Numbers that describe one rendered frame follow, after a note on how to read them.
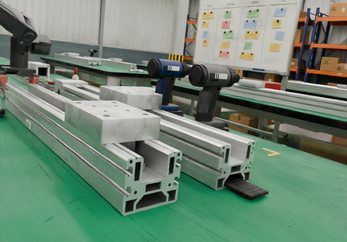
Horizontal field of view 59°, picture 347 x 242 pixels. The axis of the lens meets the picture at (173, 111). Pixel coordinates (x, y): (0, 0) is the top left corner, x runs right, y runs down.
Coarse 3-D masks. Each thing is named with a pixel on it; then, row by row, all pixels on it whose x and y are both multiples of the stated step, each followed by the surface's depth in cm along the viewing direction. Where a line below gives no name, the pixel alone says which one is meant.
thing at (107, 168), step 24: (24, 96) 84; (48, 96) 91; (24, 120) 84; (48, 120) 68; (48, 144) 69; (72, 144) 57; (96, 144) 50; (120, 144) 48; (144, 144) 52; (72, 168) 58; (96, 168) 52; (120, 168) 45; (144, 168) 49; (168, 168) 47; (120, 192) 44; (144, 192) 45; (168, 192) 51
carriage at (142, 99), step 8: (104, 88) 87; (112, 88) 86; (120, 88) 88; (128, 88) 90; (136, 88) 92; (104, 96) 87; (112, 96) 84; (120, 96) 80; (128, 96) 78; (136, 96) 79; (144, 96) 81; (152, 96) 82; (160, 96) 84; (128, 104) 78; (136, 104) 80; (144, 104) 81; (152, 104) 83; (160, 104) 84
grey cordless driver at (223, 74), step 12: (192, 72) 80; (204, 72) 77; (216, 72) 80; (228, 72) 83; (192, 84) 80; (204, 84) 79; (216, 84) 82; (228, 84) 85; (204, 96) 81; (216, 96) 84; (204, 108) 82; (204, 120) 82; (216, 120) 86
